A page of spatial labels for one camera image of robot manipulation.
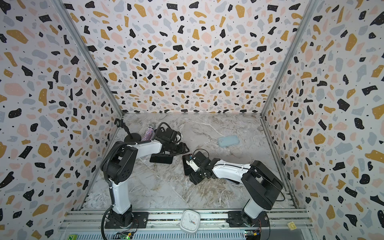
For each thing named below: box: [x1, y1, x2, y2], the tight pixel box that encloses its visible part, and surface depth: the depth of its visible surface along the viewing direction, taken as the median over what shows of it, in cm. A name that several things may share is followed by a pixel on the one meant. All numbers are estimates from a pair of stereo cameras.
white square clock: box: [180, 209, 201, 233], surface depth 73 cm
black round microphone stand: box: [114, 118, 142, 143], surface depth 105 cm
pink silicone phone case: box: [182, 154, 192, 176], surface depth 85 cm
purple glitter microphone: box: [142, 123, 156, 141], surface depth 108 cm
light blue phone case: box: [217, 135, 240, 147], surface depth 109 cm
